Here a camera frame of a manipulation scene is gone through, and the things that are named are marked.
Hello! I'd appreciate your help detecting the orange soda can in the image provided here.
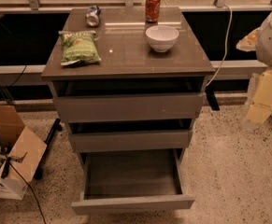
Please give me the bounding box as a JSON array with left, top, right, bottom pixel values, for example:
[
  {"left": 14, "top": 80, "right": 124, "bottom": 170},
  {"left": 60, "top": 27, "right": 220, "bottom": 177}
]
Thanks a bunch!
[{"left": 145, "top": 0, "right": 160, "bottom": 22}]

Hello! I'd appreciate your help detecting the green chip bag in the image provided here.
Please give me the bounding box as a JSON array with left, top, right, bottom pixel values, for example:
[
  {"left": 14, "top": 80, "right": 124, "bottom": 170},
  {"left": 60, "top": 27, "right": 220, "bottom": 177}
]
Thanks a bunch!
[{"left": 59, "top": 30, "right": 101, "bottom": 66}]

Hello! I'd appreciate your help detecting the open cardboard box left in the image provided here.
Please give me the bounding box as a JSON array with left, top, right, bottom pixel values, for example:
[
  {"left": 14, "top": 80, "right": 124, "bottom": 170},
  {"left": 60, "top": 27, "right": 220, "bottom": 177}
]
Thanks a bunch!
[{"left": 0, "top": 105, "right": 47, "bottom": 200}]

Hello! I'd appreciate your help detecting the grey drawer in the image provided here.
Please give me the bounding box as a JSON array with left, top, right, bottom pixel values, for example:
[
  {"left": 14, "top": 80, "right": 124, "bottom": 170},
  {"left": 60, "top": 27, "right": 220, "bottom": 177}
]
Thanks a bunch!
[
  {"left": 50, "top": 80, "right": 204, "bottom": 123},
  {"left": 72, "top": 149, "right": 194, "bottom": 215},
  {"left": 69, "top": 119, "right": 193, "bottom": 152}
]

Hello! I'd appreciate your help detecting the grey drawer cabinet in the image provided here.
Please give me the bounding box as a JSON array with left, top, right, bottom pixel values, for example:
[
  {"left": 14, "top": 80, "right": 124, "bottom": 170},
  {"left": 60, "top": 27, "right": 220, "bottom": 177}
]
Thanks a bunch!
[{"left": 40, "top": 6, "right": 216, "bottom": 161}]

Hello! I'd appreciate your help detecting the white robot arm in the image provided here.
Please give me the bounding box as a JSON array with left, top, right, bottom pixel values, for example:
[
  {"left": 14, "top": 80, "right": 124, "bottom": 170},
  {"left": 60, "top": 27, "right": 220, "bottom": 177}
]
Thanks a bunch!
[{"left": 236, "top": 12, "right": 272, "bottom": 66}]

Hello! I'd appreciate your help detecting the grey bottom drawer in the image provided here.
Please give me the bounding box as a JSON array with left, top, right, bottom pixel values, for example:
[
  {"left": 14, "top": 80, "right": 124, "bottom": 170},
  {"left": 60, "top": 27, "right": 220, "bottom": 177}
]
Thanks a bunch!
[{"left": 72, "top": 149, "right": 194, "bottom": 215}]

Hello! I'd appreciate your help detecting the white ceramic bowl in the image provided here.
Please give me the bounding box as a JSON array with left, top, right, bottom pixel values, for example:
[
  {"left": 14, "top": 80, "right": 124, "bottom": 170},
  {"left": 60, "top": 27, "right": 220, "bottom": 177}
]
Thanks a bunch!
[{"left": 145, "top": 25, "right": 179, "bottom": 52}]

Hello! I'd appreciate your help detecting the white cable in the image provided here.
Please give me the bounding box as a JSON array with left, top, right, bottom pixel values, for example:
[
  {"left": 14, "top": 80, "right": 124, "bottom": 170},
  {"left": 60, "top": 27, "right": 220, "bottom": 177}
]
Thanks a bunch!
[{"left": 205, "top": 4, "right": 234, "bottom": 89}]

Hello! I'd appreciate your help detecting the grey middle drawer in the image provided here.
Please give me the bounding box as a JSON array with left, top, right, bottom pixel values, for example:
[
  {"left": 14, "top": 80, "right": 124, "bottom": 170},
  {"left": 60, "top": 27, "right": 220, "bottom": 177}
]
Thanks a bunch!
[{"left": 69, "top": 119, "right": 193, "bottom": 152}]

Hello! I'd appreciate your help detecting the black floor bar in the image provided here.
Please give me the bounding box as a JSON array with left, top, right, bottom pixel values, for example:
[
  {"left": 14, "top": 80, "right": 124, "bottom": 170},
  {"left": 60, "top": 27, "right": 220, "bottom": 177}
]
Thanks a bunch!
[{"left": 34, "top": 119, "right": 63, "bottom": 180}]

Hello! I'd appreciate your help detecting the grey top drawer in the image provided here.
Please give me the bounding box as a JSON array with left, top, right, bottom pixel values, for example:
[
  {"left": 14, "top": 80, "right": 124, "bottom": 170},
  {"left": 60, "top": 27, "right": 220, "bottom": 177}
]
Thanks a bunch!
[{"left": 50, "top": 80, "right": 204, "bottom": 123}]

